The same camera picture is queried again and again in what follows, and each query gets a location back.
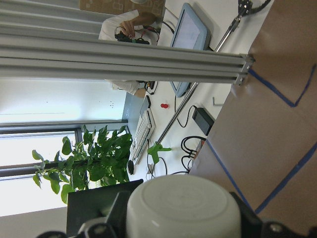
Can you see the aluminium frame post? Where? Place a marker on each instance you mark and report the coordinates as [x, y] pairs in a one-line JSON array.
[[56, 39]]

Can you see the allen key on desk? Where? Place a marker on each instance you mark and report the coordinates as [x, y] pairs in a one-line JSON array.
[[215, 104]]

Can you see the red small object on desk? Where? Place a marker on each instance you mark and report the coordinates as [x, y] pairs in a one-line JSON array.
[[165, 106]]

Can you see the green potted plant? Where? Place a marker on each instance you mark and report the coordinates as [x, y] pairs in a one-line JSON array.
[[100, 157]]

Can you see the left teach pendant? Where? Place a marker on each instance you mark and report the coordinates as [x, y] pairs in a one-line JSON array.
[[190, 32]]

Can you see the black power adapter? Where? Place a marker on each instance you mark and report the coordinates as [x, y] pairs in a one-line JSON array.
[[203, 120]]

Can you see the man with glasses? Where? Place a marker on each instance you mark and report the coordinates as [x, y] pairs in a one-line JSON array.
[[124, 36]]

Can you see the black computer mouse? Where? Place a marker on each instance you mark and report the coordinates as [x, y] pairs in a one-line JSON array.
[[130, 167]]

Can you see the cardboard box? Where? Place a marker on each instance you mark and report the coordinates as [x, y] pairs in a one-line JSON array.
[[120, 6]]

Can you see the white keyboard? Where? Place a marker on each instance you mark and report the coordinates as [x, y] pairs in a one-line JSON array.
[[144, 132]]

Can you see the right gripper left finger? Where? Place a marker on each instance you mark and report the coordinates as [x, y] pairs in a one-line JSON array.
[[113, 225]]

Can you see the white plastic cup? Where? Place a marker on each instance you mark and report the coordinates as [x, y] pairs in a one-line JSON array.
[[179, 206]]

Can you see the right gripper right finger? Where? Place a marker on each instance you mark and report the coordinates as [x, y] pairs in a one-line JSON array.
[[251, 225]]

